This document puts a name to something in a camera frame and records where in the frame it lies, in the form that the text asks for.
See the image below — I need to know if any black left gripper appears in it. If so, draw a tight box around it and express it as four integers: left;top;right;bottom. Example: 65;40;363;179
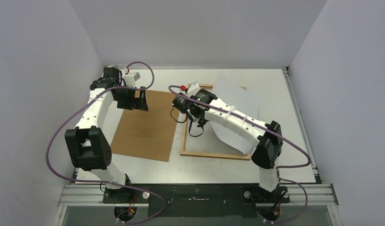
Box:
115;85;148;112

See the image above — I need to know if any brown backing board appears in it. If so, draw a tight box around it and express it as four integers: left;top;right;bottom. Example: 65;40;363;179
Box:
111;90;179;162

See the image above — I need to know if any printed photo sheet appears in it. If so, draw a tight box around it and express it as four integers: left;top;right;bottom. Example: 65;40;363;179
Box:
210;75;260;155

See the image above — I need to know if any wooden picture frame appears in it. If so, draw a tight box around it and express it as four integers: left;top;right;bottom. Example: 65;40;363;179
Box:
180;83;252;161

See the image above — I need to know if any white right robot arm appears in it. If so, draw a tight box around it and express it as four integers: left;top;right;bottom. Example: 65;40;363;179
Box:
172;89;283;202

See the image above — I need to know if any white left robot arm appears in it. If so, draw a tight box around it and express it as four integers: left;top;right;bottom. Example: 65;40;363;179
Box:
64;67;149;203

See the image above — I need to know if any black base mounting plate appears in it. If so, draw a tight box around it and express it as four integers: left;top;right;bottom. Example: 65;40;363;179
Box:
102;184;290;220

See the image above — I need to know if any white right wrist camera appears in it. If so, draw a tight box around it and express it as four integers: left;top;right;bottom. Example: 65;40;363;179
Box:
186;82;201;97

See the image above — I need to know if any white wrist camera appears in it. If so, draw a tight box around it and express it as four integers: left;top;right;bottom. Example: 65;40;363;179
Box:
122;73;141;88
186;82;201;97

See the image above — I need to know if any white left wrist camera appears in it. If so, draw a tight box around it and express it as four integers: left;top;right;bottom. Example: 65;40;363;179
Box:
122;73;141;88

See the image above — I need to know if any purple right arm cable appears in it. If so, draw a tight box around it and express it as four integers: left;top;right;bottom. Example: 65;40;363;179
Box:
168;85;312;225

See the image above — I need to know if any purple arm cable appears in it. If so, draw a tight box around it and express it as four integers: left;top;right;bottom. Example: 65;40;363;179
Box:
168;85;312;225
45;61;166;225

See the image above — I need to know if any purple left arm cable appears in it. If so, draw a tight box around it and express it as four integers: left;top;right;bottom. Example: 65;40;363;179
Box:
45;61;166;225

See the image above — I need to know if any aluminium front rail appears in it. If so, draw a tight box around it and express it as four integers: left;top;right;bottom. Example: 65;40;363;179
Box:
58;184;339;206

